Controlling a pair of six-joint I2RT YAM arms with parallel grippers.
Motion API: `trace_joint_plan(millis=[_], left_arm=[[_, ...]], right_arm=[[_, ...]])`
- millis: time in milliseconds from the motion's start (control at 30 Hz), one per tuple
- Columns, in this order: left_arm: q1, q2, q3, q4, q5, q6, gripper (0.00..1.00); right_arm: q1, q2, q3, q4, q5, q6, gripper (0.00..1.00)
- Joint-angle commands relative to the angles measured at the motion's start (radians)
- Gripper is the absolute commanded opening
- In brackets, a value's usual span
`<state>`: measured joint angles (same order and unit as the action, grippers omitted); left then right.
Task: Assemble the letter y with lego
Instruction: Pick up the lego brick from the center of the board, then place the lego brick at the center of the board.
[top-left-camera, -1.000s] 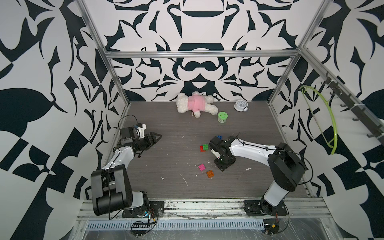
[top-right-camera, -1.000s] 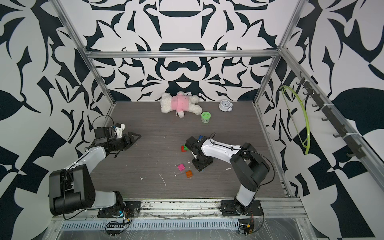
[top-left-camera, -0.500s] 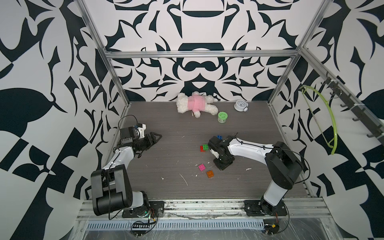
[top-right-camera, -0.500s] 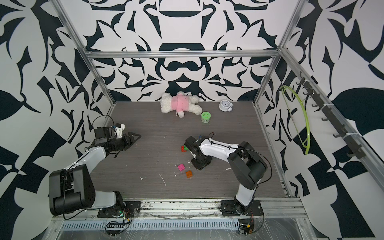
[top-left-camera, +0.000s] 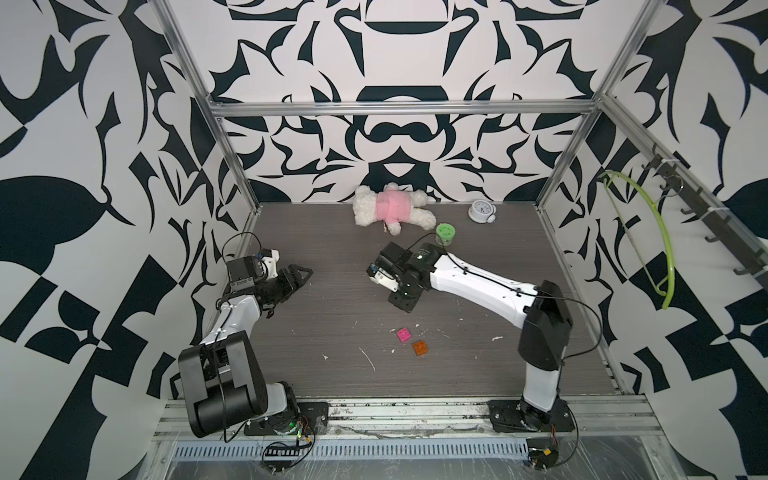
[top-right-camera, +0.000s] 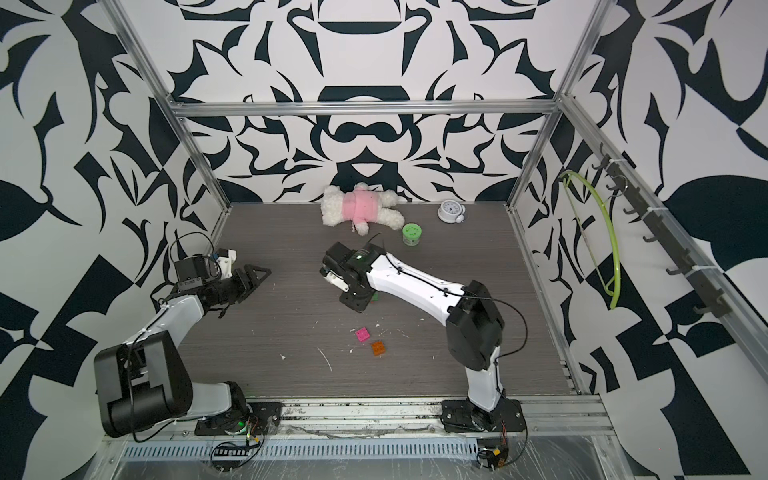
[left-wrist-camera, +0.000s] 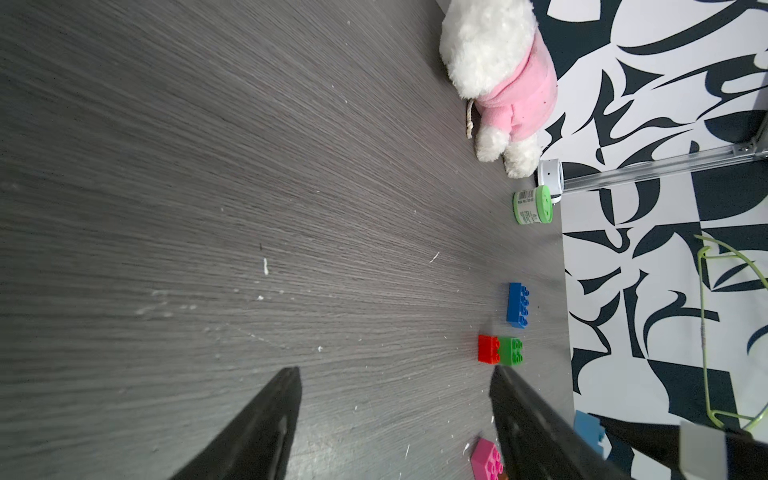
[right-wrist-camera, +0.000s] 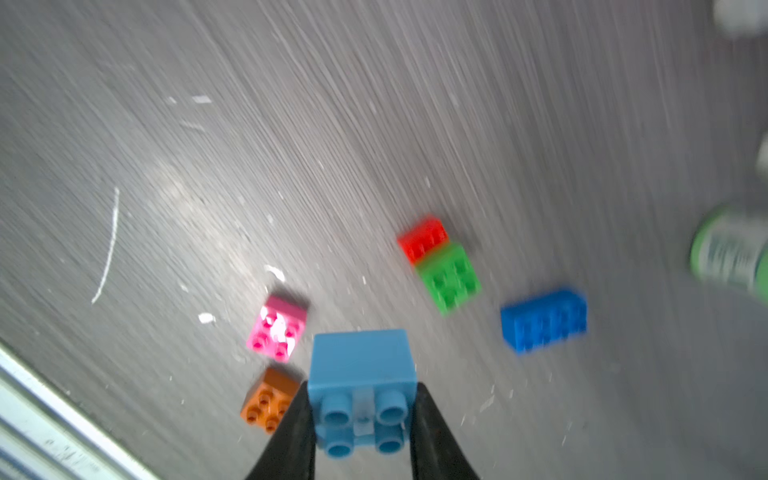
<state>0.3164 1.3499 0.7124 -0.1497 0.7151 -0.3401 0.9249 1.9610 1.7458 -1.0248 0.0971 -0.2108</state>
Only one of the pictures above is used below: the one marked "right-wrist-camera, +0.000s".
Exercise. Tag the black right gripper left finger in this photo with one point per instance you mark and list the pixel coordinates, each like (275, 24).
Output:
(290, 453)

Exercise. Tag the orange lego brick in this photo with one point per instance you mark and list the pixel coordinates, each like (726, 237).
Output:
(269, 399)

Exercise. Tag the aluminium cage frame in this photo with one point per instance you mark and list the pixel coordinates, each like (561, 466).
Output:
(43, 436)

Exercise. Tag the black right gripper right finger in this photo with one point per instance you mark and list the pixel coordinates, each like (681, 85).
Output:
(434, 451)

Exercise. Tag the dark blue lego brick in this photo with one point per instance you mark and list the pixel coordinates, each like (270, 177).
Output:
(540, 321)

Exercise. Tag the pink lego brick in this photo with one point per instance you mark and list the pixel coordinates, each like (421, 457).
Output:
(278, 328)

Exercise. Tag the light blue lego brick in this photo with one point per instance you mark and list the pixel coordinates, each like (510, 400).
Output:
(362, 387)

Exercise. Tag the red lego brick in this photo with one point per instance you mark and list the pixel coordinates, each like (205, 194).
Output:
(424, 237)

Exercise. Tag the green lego brick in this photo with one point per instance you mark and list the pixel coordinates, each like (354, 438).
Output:
(449, 277)

